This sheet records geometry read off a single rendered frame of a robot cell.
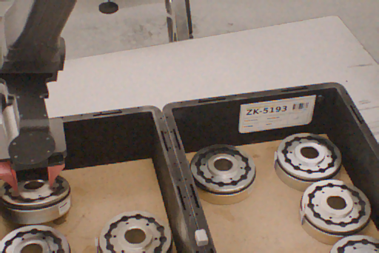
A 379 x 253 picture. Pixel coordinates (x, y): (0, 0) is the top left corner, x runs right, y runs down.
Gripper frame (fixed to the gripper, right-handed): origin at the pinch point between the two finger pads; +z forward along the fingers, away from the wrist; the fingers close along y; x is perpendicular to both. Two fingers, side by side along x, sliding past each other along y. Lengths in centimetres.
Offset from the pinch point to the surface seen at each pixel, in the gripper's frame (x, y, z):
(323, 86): 8.0, 46.8, -4.7
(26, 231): -7.2, -1.7, 2.2
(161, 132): 3.6, 19.7, -3.3
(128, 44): 148, 37, 96
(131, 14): 168, 41, 97
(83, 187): 2.4, 7.3, 5.5
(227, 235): -11.3, 26.8, 4.5
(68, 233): -6.3, 4.1, 5.1
